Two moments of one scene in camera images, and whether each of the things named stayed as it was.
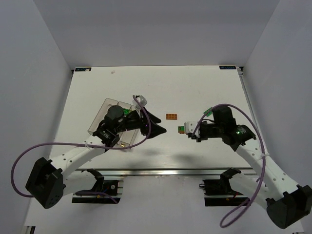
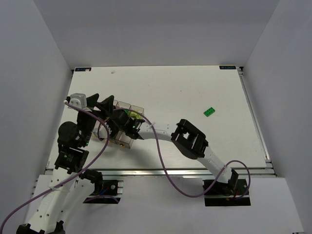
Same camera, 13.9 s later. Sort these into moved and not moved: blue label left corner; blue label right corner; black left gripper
Moved: black left gripper
Not moved: blue label left corner; blue label right corner
